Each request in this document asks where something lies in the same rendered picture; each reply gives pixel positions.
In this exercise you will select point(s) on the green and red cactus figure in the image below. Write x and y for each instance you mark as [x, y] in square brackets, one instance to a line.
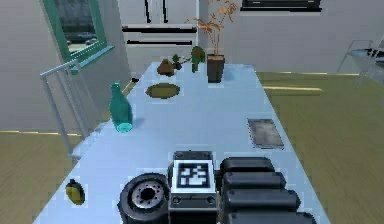
[197, 56]

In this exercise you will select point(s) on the yellow green pear shaped fruit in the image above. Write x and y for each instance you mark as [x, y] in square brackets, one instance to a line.
[75, 191]

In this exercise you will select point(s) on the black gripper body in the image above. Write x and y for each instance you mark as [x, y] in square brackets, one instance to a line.
[144, 199]

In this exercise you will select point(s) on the grey flat rectangular mat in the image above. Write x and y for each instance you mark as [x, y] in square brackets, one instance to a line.
[265, 133]

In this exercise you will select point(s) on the light blue dining table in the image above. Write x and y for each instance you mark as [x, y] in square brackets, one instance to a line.
[186, 133]

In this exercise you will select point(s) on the green framed window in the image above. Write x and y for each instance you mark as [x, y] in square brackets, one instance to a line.
[78, 28]

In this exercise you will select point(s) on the orange plant in dark pot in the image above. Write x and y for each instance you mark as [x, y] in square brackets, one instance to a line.
[215, 68]

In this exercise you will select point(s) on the small green house plant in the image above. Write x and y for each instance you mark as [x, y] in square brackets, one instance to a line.
[177, 62]

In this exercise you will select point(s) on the olive green plate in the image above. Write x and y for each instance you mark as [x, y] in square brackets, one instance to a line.
[162, 90]

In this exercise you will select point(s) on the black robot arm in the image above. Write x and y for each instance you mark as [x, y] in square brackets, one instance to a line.
[253, 193]

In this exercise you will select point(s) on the brown round pot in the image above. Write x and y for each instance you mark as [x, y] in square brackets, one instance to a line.
[165, 68]

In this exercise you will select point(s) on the teal glass bottle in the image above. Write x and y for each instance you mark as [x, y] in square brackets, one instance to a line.
[120, 110]

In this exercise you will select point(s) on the black framed wall picture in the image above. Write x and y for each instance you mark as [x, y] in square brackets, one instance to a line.
[280, 5]

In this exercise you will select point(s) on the grey metal chair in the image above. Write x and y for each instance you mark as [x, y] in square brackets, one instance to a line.
[66, 96]
[366, 58]

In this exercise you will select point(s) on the white fridge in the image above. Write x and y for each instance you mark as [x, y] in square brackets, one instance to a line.
[159, 33]

